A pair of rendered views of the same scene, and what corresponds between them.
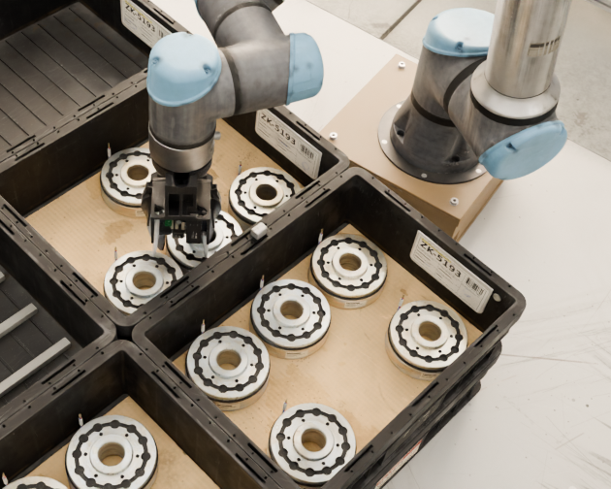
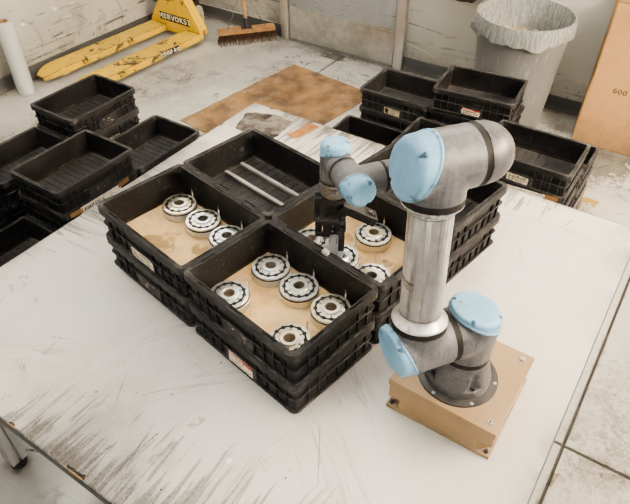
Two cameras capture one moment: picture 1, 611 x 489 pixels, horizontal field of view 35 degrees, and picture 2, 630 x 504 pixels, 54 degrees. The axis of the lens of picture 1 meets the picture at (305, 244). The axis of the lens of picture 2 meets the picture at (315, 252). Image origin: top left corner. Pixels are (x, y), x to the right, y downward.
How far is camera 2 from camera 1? 1.42 m
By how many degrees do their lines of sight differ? 62
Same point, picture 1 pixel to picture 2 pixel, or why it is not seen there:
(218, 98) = (326, 164)
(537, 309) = (356, 457)
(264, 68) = (341, 170)
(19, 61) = not seen: hidden behind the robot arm
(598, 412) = (280, 484)
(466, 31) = (468, 303)
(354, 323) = (301, 319)
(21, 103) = not seen: hidden behind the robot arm
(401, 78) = (510, 358)
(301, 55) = (352, 178)
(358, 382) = (267, 320)
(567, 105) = not seen: outside the picture
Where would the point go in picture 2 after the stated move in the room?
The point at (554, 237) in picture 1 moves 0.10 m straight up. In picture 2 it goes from (421, 476) to (427, 452)
